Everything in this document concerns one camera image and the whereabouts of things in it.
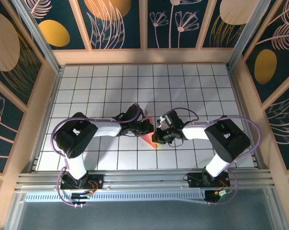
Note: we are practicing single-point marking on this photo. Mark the aluminium frame rail with grooves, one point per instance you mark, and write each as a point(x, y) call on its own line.
point(147, 179)

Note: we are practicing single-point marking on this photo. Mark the aluminium table side rail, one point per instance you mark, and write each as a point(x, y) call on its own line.
point(239, 100)
point(45, 115)

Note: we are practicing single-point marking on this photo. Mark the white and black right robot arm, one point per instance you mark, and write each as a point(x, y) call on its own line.
point(197, 131)

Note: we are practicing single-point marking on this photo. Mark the aluminium corner post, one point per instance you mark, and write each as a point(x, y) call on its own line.
point(245, 36)
point(39, 36)

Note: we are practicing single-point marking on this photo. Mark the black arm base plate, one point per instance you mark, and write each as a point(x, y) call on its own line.
point(97, 179)
point(194, 180)

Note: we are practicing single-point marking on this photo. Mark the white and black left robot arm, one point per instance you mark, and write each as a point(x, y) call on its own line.
point(106, 129)

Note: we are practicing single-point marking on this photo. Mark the pink paper sheet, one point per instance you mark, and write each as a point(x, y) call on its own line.
point(148, 141)

